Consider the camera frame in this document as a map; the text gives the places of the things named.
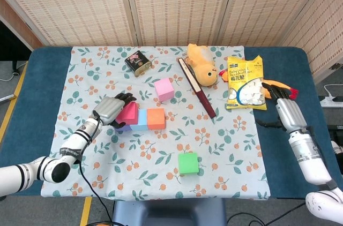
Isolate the orange foam cube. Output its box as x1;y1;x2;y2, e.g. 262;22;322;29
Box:
146;108;166;130

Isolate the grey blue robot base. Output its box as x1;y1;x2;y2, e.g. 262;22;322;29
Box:
111;199;227;226

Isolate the yellow plush chick toy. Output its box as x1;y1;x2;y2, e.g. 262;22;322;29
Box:
186;43;219;87

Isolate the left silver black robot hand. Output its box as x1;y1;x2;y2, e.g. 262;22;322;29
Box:
92;92;137;130

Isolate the white power strip cable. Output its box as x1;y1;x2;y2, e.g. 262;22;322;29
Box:
324;84;343;98

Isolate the black office chair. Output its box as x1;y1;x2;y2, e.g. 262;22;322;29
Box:
11;59;21;77

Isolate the brown wooden board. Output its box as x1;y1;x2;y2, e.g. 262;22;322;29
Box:
0;0;45;50

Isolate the rubber chicken toy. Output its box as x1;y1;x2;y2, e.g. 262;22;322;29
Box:
218;69;300;101

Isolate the black metal tin can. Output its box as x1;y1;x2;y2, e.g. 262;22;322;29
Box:
124;50;152;78

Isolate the woven bamboo screen panel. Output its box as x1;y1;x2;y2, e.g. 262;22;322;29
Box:
281;0;343;82
0;0;137;47
218;0;333;47
125;0;238;47

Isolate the floral print tablecloth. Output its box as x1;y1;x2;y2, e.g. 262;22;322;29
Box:
40;46;271;201

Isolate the light blue foam cube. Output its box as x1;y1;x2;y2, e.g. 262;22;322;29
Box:
130;108;148;131

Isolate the red foam cube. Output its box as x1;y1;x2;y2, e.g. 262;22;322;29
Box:
115;101;140;126

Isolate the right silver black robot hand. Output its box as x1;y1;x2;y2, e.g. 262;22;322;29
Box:
254;82;308;134

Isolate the white power strip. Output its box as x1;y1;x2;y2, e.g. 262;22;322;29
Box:
320;96;343;108

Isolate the white floor cable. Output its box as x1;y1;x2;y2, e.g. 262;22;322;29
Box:
0;72;17;82

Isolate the yellow marshmallow bag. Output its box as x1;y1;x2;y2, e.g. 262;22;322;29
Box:
226;55;268;111

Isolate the blue table cover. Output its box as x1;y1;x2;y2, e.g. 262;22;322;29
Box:
0;46;343;200

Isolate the dark red folded fan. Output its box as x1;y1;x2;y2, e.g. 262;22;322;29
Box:
176;57;217;119

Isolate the pink foam cube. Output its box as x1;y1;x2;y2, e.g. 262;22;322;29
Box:
154;77;175;102

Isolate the green foam cube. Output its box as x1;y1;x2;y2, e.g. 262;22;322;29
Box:
178;152;200;176

